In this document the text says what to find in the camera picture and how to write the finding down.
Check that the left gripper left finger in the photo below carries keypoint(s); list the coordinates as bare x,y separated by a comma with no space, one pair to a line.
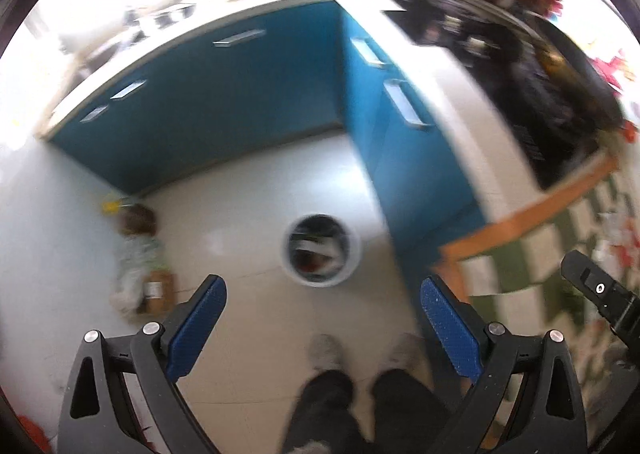
97,415

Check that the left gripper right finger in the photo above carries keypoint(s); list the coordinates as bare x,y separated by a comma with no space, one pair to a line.
547,415

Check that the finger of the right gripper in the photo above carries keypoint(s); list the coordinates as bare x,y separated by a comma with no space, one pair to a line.
616,304

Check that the white round trash bin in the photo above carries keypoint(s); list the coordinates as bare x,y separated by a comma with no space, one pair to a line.
320,251

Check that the blue kitchen cabinets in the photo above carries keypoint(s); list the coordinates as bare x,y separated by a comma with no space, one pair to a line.
252,84

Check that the green white checkered mat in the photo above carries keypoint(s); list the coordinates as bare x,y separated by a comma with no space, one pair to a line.
510,273

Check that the right black trouser leg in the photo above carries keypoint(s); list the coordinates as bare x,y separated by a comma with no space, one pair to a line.
408,417

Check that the black trouser leg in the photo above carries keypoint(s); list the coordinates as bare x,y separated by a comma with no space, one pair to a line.
321,421
408,417

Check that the right grey slipper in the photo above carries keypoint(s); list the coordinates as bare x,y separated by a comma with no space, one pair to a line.
407,354

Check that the grey slipper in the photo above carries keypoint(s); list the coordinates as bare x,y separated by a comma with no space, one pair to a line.
407,354
325,352

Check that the small cardboard box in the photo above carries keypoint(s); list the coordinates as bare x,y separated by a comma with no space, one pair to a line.
158,293

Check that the plastic bags pile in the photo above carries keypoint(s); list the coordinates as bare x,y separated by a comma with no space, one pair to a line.
138,255

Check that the cooking oil bottle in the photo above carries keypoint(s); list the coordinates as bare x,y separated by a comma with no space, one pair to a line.
132,218

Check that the left black trouser leg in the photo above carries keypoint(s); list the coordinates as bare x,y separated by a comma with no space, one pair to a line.
321,421

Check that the left grey slipper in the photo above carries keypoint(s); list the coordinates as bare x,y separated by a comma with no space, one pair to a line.
325,352

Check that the black wok pan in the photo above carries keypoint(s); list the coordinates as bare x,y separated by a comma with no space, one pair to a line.
571,71

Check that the black induction cooktop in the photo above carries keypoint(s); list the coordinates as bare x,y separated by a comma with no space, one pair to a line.
553,138

